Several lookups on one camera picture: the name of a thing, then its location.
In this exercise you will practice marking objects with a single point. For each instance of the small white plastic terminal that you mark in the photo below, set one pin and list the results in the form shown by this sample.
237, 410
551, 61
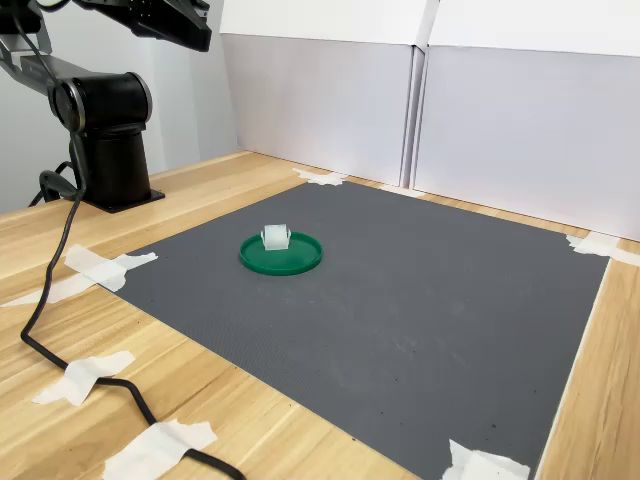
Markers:
276, 236

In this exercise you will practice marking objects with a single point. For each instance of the round green lid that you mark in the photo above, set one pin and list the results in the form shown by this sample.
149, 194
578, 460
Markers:
290, 262

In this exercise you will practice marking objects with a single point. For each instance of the white upper board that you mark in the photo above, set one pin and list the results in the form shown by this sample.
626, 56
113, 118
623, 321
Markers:
325, 17
540, 22

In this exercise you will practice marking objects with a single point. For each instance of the pale grey partition panel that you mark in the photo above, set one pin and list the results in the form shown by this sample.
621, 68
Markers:
320, 105
530, 140

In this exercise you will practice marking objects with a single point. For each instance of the white masking tape piece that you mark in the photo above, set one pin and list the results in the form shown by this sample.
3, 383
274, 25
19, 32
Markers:
597, 246
155, 447
320, 176
475, 465
112, 267
82, 375

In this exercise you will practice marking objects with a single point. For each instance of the long white tape strip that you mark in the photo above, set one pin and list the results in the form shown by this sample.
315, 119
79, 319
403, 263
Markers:
20, 300

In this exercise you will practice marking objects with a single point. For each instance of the dark grey table mat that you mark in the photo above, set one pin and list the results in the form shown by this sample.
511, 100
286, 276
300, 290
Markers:
375, 325

